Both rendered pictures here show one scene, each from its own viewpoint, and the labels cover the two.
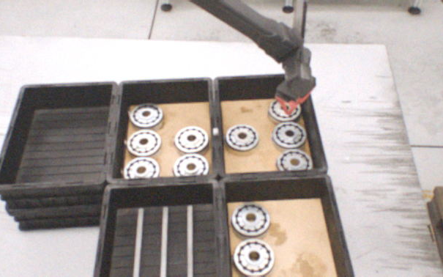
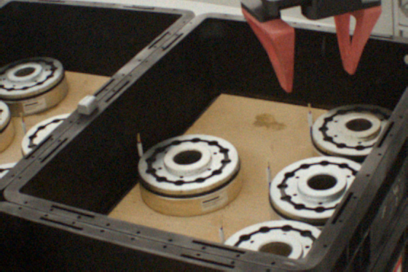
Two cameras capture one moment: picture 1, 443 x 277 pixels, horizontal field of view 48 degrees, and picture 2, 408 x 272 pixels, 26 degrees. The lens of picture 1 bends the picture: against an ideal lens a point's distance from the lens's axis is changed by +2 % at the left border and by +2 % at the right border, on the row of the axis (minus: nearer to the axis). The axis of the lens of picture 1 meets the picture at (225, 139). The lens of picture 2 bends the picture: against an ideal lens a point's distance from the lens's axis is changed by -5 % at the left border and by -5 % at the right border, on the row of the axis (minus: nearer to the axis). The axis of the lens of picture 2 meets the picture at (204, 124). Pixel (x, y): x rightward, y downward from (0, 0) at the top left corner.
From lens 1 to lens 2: 0.87 m
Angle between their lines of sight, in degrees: 32
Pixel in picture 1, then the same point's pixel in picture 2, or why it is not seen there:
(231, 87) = (245, 50)
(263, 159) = (213, 236)
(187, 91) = (140, 45)
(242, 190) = (52, 261)
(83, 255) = not seen: outside the picture
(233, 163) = not seen: hidden behind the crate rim
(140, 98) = (45, 48)
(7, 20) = not seen: hidden behind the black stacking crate
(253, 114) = (280, 135)
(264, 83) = (331, 55)
